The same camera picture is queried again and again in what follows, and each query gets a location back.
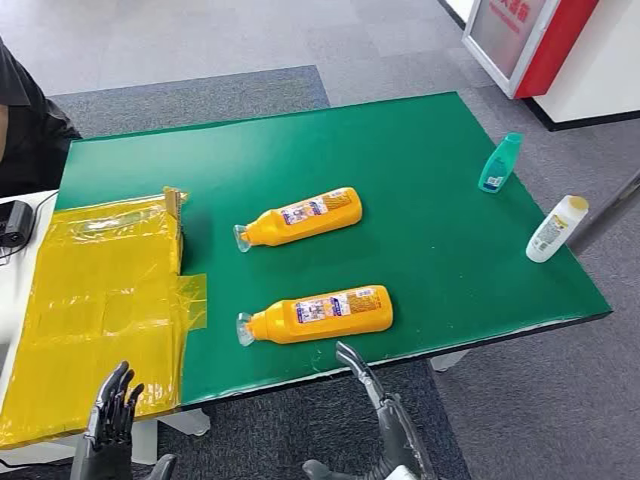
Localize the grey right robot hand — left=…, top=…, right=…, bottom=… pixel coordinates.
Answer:
left=302, top=341, right=437, bottom=480

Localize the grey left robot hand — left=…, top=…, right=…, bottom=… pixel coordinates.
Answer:
left=69, top=360, right=177, bottom=480

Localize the orange bottle with clear cap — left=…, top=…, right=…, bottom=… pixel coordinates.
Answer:
left=232, top=186, right=364, bottom=254
left=236, top=285, right=395, bottom=348

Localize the white bottle with yellow cap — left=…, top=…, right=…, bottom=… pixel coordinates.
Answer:
left=525, top=194, right=590, bottom=264

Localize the teal plastic bottle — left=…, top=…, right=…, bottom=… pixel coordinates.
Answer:
left=478, top=132, right=524, bottom=195

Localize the white table foot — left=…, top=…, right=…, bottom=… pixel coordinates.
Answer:
left=429, top=349, right=471, bottom=373
left=158, top=408, right=211, bottom=439

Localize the yellow plastic-wrapped cardboard box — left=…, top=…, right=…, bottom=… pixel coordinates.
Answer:
left=0, top=186, right=208, bottom=450

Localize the black device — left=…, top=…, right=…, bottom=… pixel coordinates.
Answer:
left=0, top=199, right=35, bottom=250

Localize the green table mat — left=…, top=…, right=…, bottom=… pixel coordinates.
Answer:
left=54, top=91, right=613, bottom=407

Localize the person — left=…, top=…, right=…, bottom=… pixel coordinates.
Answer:
left=0, top=36, right=84, bottom=199

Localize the grey metal pole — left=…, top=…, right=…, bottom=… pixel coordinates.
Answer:
left=567, top=168, right=640, bottom=257

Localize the red and white sign stand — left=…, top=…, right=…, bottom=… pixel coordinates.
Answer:
left=461, top=0, right=600, bottom=101

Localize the white counter with black base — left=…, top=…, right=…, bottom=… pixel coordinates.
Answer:
left=522, top=0, right=640, bottom=132

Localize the thin black device cable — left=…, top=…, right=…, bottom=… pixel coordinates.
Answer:
left=0, top=190, right=59, bottom=266

